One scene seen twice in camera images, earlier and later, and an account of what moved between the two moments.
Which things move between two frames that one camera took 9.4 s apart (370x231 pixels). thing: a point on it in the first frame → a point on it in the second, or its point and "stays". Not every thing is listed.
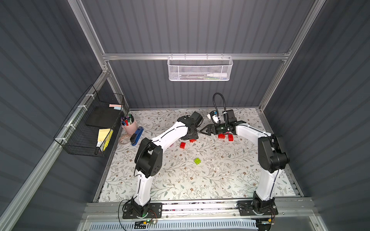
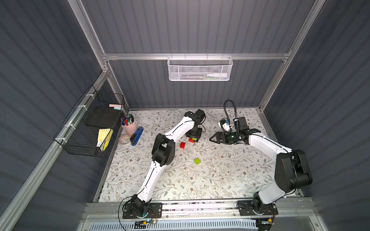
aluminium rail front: [206, 209] stays
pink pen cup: [129, 124] stays
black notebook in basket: [101, 116] stays
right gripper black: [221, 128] → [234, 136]
